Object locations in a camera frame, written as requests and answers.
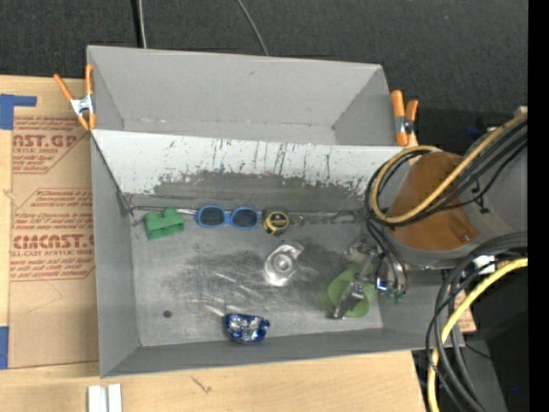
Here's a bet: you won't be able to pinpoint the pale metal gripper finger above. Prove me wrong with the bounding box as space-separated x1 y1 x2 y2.
333 282 366 320
353 253 378 283

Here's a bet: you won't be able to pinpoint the light green cup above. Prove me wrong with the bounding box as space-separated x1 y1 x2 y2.
327 263 377 318

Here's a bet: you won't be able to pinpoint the black and yellow tape measure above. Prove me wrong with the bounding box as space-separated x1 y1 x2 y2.
262 210 290 236

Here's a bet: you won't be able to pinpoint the blue foil packet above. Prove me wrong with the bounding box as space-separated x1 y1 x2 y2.
224 312 271 344

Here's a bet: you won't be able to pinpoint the blue sunglasses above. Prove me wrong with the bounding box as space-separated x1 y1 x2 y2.
195 205 262 231

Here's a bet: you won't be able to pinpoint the green toy block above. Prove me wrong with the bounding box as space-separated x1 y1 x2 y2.
142 207 186 241

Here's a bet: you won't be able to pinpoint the grey metal bin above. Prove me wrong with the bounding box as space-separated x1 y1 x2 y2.
85 44 467 379

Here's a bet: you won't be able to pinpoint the brown cardboard board red print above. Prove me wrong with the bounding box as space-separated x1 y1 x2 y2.
0 74 102 371

